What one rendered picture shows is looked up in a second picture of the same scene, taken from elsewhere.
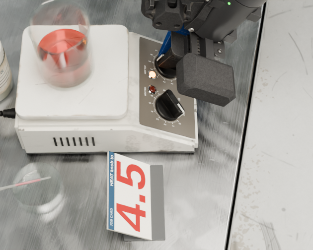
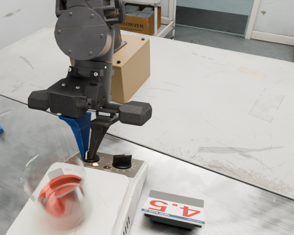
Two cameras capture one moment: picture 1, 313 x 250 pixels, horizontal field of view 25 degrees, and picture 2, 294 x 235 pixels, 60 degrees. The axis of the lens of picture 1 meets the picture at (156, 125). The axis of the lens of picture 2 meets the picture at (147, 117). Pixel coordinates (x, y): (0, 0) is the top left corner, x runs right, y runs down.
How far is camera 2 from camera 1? 0.50 m
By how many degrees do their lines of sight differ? 47
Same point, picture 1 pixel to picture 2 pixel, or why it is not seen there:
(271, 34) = not seen: hidden behind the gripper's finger
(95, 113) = (121, 196)
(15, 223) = not seen: outside the picture
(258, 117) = (134, 137)
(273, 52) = not seen: hidden behind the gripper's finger
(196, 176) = (163, 173)
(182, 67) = (128, 114)
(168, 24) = (101, 100)
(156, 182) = (162, 196)
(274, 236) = (207, 147)
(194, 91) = (146, 114)
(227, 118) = (129, 150)
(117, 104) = (119, 181)
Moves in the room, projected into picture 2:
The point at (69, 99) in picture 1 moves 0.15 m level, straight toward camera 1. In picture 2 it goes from (101, 214) to (225, 215)
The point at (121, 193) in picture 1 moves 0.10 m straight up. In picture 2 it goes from (173, 212) to (178, 170)
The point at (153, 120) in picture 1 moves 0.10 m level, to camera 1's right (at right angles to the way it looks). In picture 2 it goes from (131, 171) to (147, 128)
